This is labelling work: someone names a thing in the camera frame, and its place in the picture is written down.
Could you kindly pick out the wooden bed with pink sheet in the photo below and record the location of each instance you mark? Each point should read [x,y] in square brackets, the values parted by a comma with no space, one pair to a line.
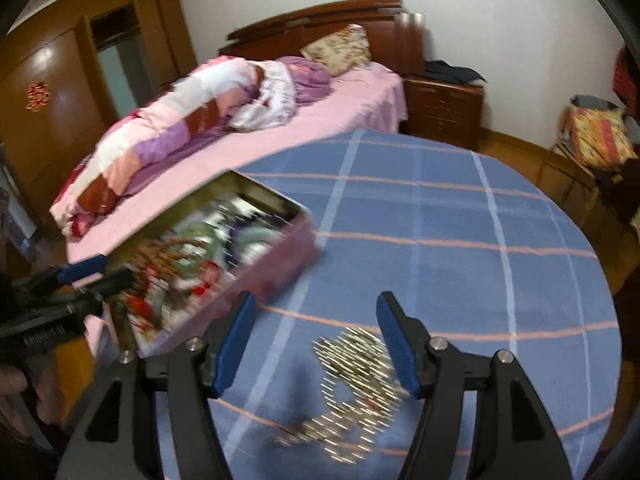
[360,105]

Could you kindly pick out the dark wooden cabinet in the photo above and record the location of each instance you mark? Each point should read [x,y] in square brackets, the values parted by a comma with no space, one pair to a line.
[631,305]

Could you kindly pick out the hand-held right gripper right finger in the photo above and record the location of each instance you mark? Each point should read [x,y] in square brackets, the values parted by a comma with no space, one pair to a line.
[400,350]

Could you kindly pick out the green jade bangle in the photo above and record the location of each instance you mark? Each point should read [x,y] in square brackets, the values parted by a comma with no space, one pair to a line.
[197,234]

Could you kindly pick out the wooden wardrobe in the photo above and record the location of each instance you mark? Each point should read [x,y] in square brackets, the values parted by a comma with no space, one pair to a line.
[55,85]

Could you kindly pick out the pink tin box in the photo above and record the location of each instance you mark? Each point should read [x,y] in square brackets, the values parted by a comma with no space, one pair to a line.
[280,255]

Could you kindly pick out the wooden nightstand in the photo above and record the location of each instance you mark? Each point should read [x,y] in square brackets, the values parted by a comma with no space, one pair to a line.
[442,110]

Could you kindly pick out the red hanging garment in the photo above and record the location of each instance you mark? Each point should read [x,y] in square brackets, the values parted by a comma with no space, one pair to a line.
[627,75]

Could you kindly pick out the pink patchwork quilt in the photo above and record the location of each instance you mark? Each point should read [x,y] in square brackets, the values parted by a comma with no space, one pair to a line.
[165,125]

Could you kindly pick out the dark clothes on chair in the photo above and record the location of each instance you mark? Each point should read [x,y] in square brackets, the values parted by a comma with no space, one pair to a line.
[615,180]

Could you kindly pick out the purple garment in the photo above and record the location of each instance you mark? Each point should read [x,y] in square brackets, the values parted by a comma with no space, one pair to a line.
[310,77]

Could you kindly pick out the dark folded clothes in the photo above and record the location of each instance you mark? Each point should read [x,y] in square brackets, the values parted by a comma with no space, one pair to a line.
[452,72]

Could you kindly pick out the person's left hand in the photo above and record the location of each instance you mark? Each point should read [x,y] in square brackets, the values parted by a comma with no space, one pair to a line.
[30,390]

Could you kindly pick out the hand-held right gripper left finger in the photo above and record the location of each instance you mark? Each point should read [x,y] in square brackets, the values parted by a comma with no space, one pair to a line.
[232,345]

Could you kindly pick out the wooden chair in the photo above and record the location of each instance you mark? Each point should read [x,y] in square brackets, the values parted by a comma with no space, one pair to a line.
[570,170]

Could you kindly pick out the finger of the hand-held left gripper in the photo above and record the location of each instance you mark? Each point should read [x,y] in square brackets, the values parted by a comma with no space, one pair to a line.
[107,282]
[82,267]

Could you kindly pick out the colourful patterned cushion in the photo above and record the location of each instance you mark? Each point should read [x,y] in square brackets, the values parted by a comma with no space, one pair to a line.
[600,135]

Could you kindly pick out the red paper decoration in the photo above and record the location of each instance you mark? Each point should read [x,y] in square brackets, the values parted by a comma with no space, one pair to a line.
[35,97]

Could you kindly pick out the floral pillow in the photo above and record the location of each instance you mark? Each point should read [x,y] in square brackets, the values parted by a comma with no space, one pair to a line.
[337,50]

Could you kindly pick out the blue plaid blanket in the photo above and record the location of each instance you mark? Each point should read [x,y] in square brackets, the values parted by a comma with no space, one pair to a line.
[425,260]

